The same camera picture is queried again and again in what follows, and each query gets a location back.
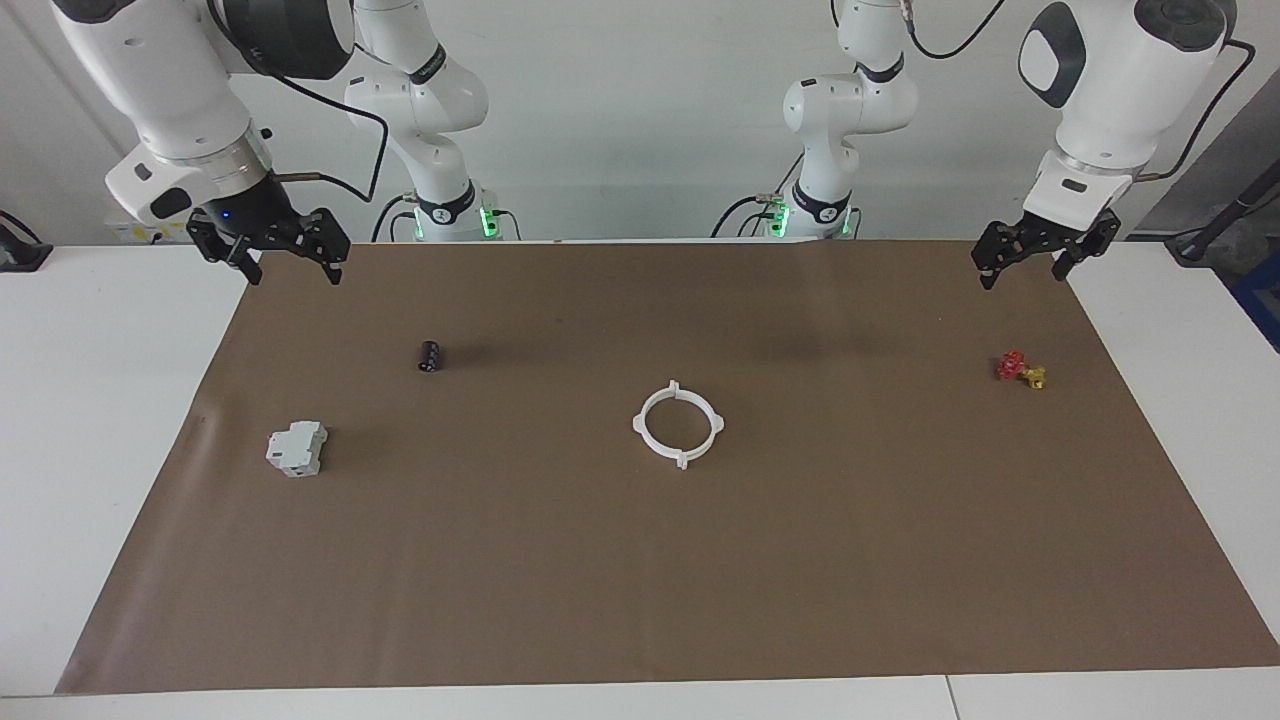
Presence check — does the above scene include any white half-ring pipe clamp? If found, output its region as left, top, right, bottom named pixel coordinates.
left=633, top=380, right=686, bottom=471
left=675, top=380, right=726, bottom=469

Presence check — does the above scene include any red handwheel yellow valve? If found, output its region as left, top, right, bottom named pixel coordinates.
left=995, top=350, right=1048, bottom=391

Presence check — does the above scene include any black tripod pole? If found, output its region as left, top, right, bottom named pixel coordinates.
left=1165, top=158, right=1280, bottom=266

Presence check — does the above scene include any white circuit breaker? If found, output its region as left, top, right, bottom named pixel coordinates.
left=265, top=420, right=329, bottom=478

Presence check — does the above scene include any blue crate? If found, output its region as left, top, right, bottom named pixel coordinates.
left=1232, top=255, right=1280, bottom=353

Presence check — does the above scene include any black clamp base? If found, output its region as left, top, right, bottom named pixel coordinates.
left=0, top=210, right=53, bottom=273

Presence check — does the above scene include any brown paper mat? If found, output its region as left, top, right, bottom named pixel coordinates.
left=55, top=238, right=1280, bottom=696

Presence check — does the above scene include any black right base cable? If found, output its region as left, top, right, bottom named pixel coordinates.
left=372, top=195, right=416, bottom=244

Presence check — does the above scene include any black base cable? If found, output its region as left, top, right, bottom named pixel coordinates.
left=712, top=160, right=806, bottom=239
left=372, top=195, right=416, bottom=244

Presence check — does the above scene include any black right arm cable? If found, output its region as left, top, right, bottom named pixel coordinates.
left=205, top=0, right=389, bottom=204

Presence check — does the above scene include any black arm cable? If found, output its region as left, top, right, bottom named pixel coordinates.
left=900, top=0, right=1257, bottom=183
left=205, top=0, right=389, bottom=204

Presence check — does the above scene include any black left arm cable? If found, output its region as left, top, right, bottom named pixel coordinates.
left=900, top=0, right=1257, bottom=183

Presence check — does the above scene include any black left base cable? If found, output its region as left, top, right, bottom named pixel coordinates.
left=712, top=160, right=806, bottom=239

